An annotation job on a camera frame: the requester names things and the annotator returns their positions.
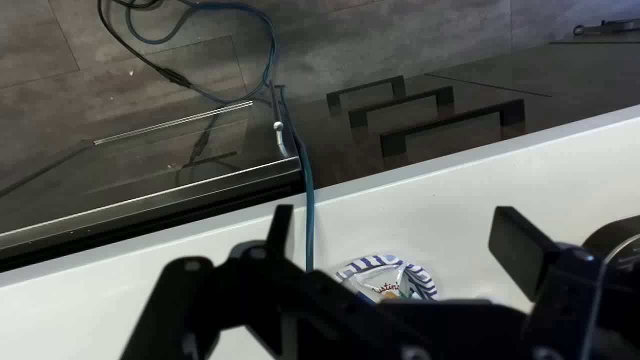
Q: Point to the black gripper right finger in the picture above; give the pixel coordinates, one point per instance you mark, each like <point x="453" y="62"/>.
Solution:
<point x="522" y="253"/>

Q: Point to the blue and white patterned bowl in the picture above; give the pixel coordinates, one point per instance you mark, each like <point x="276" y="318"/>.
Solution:
<point x="353" y="271"/>

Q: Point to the dark built-in dishwasher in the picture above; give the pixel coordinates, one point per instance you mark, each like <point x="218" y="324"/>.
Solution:
<point x="133" y="200"/>

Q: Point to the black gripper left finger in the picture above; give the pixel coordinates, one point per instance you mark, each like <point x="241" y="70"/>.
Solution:
<point x="280" y="232"/>

